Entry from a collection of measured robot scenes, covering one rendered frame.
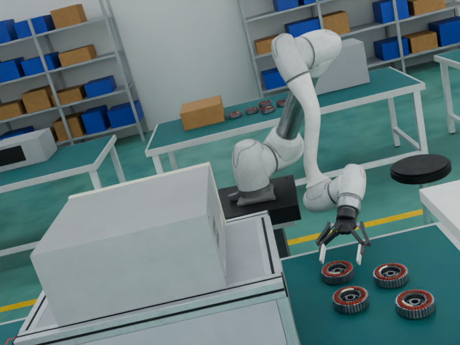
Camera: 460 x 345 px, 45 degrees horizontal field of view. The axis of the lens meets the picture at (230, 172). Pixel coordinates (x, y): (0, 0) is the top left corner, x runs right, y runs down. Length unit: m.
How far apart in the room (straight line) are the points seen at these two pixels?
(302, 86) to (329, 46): 0.22
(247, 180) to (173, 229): 1.28
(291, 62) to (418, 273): 0.89
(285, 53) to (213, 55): 6.20
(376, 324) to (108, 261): 0.84
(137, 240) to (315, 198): 1.08
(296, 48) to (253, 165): 0.61
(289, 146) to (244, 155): 0.22
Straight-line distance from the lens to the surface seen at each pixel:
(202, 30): 8.32
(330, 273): 1.98
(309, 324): 1.82
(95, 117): 8.13
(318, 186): 2.23
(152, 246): 1.32
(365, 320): 1.79
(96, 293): 1.41
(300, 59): 2.18
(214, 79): 8.40
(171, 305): 1.38
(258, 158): 2.53
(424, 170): 3.30
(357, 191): 2.14
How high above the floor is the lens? 1.79
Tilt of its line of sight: 18 degrees down
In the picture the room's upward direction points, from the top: 15 degrees counter-clockwise
